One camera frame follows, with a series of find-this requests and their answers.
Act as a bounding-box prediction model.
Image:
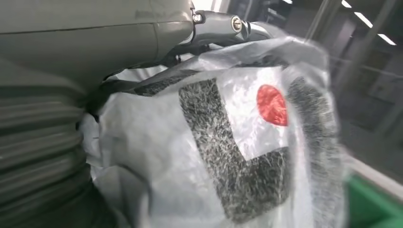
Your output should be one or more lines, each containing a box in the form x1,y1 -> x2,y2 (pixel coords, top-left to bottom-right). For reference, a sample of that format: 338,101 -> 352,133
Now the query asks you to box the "grey package with red dot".
77,21 -> 352,228

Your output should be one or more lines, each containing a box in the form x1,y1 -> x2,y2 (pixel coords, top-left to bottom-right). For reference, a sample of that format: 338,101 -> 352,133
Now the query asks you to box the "silver conveyor frame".
346,154 -> 403,204

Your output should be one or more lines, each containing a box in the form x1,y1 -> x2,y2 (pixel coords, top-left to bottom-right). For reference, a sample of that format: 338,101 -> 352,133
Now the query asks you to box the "green conveyor belt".
345,174 -> 403,228

